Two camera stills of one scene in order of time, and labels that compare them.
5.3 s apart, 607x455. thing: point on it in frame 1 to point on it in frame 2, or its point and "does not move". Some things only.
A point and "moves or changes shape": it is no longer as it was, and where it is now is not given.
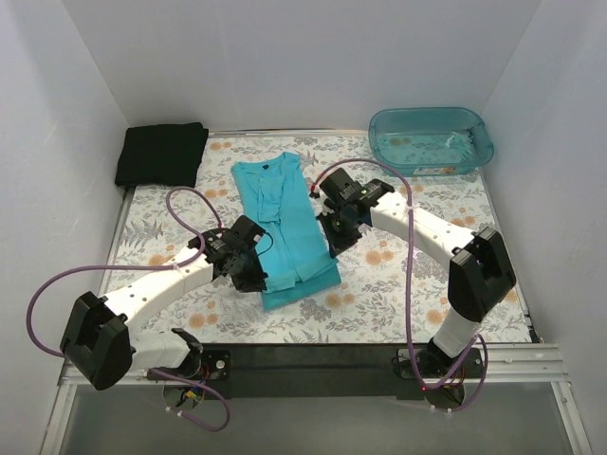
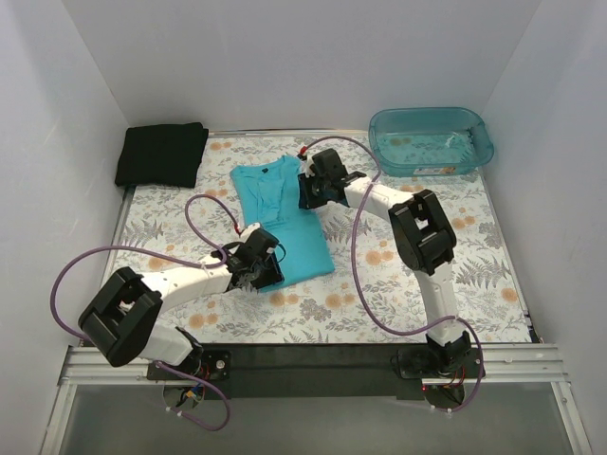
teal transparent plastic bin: x=430 y=141 does not move
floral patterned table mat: x=392 y=292 does not move
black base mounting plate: x=374 y=371 does not move
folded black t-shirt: x=161 y=154 does not move
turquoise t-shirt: x=294 y=256 moves or changes shape
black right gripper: x=339 y=229 to x=308 y=192
